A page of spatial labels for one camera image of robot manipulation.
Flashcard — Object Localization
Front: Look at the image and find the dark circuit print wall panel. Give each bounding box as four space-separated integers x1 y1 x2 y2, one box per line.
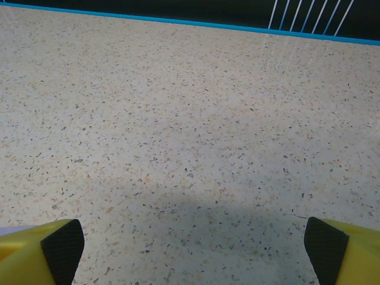
0 0 380 41

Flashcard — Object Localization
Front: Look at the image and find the purple cloth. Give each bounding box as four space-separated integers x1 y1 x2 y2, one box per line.
0 226 39 238

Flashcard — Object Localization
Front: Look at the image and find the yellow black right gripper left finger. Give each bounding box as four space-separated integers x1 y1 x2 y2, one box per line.
0 218 86 285

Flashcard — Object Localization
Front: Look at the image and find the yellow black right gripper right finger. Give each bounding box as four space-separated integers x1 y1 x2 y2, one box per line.
304 216 380 285

